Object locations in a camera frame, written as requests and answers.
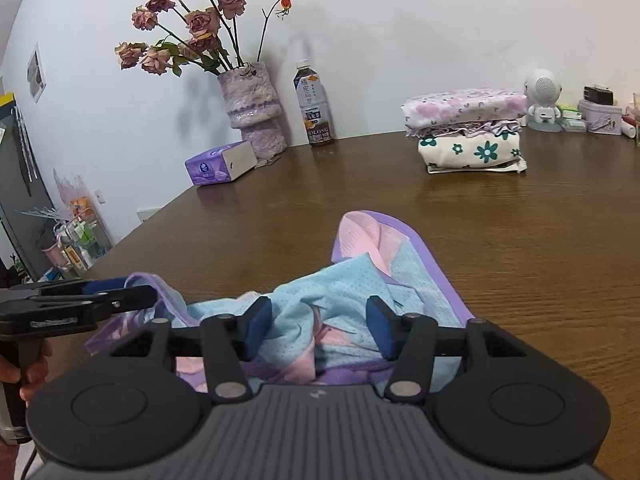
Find white round speaker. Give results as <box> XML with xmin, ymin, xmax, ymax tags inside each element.
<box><xmin>524</xmin><ymin>68</ymin><xmax>563</xmax><ymax>132</ymax></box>

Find pink blue mesh vest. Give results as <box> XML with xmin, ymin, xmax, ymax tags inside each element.
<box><xmin>85</xmin><ymin>210</ymin><xmax>476</xmax><ymax>393</ymax></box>

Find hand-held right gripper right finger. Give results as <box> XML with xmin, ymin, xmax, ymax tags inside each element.
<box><xmin>365</xmin><ymin>296</ymin><xmax>527</xmax><ymax>405</ymax></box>

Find wire storage rack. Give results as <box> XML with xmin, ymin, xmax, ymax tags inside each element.
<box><xmin>35</xmin><ymin>205</ymin><xmax>113</xmax><ymax>281</ymax></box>

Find green white small box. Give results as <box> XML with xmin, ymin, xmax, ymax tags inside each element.
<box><xmin>556</xmin><ymin>103</ymin><xmax>587</xmax><ymax>133</ymax></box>

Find grey refrigerator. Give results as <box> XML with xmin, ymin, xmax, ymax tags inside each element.
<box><xmin>0</xmin><ymin>102</ymin><xmax>56</xmax><ymax>281</ymax></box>

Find pink floral folded cloth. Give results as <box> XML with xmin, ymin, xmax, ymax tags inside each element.
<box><xmin>401</xmin><ymin>88</ymin><xmax>528</xmax><ymax>140</ymax></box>

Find black cable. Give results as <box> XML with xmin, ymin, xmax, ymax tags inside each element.
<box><xmin>17</xmin><ymin>441</ymin><xmax>38</xmax><ymax>480</ymax></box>

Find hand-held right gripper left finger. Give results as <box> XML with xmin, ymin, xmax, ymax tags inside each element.
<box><xmin>107</xmin><ymin>296</ymin><xmax>274</xmax><ymax>405</ymax></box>

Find tea bottle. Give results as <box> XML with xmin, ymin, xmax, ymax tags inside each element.
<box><xmin>292</xmin><ymin>59</ymin><xmax>336</xmax><ymax>147</ymax></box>

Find wall poster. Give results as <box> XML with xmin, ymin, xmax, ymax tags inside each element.
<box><xmin>26</xmin><ymin>42</ymin><xmax>47</xmax><ymax>105</ymax></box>

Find dried rose bouquet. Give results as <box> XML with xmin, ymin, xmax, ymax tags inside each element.
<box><xmin>114</xmin><ymin>0</ymin><xmax>293</xmax><ymax>78</ymax></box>

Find person's left hand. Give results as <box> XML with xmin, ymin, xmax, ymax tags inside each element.
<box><xmin>0</xmin><ymin>339</ymin><xmax>54</xmax><ymax>403</ymax></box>

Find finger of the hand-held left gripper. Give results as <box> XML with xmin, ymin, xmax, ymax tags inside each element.
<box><xmin>79</xmin><ymin>285</ymin><xmax>159</xmax><ymax>332</ymax></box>
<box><xmin>10</xmin><ymin>276</ymin><xmax>132</xmax><ymax>298</ymax></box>

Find purple fuzzy vase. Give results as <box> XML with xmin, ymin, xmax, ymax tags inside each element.
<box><xmin>216</xmin><ymin>61</ymin><xmax>289</xmax><ymax>160</ymax></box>

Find cream floral folded cloth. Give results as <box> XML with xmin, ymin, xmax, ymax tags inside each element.
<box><xmin>418</xmin><ymin>130</ymin><xmax>527</xmax><ymax>175</ymax></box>

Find blue white carton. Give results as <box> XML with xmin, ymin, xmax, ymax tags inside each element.
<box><xmin>37</xmin><ymin>264</ymin><xmax>76</xmax><ymax>282</ymax></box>

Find black charger block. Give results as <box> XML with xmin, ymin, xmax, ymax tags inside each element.
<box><xmin>583</xmin><ymin>85</ymin><xmax>615</xmax><ymax>106</ymax></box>

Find pink plastic bags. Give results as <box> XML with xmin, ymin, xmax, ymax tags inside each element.
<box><xmin>52</xmin><ymin>169</ymin><xmax>96</xmax><ymax>221</ymax></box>

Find purple tissue pack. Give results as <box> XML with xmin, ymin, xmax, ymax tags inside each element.
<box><xmin>184</xmin><ymin>140</ymin><xmax>258</xmax><ymax>187</ymax></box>

